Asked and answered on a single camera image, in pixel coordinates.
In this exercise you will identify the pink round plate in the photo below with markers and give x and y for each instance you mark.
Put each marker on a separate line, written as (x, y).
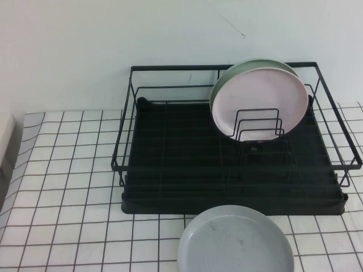
(255, 93)

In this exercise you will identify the dark grey dish rack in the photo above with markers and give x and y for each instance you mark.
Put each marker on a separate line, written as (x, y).
(184, 198)

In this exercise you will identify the green round plate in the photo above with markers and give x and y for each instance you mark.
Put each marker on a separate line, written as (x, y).
(246, 64)

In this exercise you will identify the grey-blue round plate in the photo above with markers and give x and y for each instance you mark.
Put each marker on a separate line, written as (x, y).
(235, 246)

